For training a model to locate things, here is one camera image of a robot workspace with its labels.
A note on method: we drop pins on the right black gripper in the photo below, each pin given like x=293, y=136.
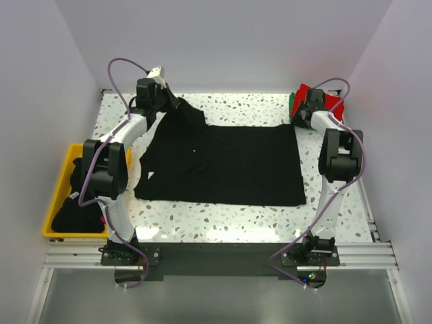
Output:
x=295, y=119

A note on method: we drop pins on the black clothes in bin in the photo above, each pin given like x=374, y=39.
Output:
x=71, y=217

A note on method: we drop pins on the folded green t shirt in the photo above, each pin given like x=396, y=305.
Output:
x=291, y=101

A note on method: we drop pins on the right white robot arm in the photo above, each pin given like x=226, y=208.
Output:
x=339, y=163

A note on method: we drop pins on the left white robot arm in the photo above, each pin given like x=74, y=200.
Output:
x=115, y=212

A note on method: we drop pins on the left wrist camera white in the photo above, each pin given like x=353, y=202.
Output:
x=157, y=74

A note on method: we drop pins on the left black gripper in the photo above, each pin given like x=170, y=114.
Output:
x=160, y=88

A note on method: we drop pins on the black t shirt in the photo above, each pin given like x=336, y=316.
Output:
x=189, y=160

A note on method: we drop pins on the yellow plastic bin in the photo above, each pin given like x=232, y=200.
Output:
x=57, y=209

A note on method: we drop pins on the folded red t shirt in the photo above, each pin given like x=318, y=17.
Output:
x=331, y=98

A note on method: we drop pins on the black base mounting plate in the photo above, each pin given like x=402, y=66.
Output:
x=155, y=261

